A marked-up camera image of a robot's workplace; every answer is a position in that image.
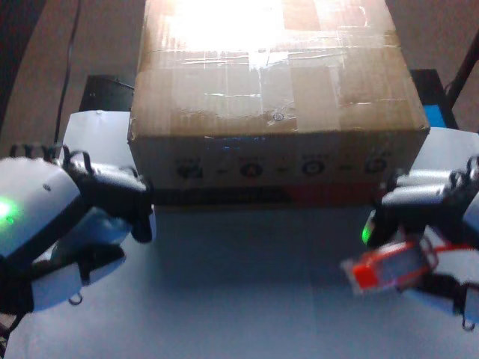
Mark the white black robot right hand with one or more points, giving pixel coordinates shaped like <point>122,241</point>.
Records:
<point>411,202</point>

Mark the black tripod stand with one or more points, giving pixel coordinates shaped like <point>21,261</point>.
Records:
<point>462,71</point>

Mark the brown cardboard box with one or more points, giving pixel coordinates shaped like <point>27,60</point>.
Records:
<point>277,112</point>

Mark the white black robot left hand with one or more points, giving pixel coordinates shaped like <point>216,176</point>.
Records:
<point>37,202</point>

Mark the blue sticker patch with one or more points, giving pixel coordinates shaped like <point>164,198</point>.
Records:
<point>434,116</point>

